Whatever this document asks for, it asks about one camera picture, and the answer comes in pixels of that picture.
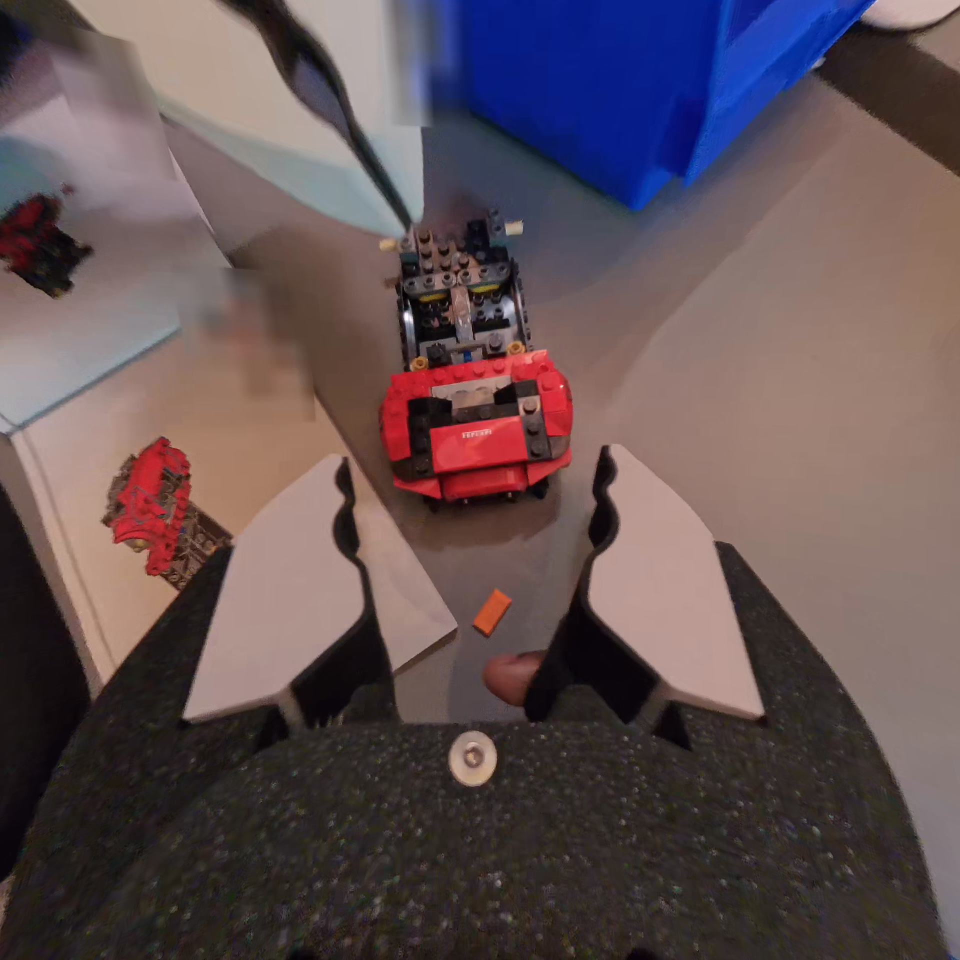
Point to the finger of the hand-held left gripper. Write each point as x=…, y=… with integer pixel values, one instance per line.
x=375, y=75
x=225, y=105

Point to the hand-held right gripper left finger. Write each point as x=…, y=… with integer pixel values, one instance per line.
x=278, y=615

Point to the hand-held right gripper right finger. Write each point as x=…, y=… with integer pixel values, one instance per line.
x=668, y=600

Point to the small orange lego piece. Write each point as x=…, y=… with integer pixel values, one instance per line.
x=492, y=611

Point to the blue plastic bin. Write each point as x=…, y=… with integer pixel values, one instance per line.
x=600, y=90

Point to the red and black lego car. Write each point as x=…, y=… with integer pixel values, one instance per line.
x=473, y=435

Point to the lego instruction booklet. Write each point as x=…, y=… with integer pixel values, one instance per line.
x=75, y=375

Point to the person's right hand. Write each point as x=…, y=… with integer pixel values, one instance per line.
x=513, y=678

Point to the black quilted pad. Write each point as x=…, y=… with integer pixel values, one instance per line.
x=38, y=690

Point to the white round object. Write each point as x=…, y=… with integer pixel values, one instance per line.
x=915, y=12

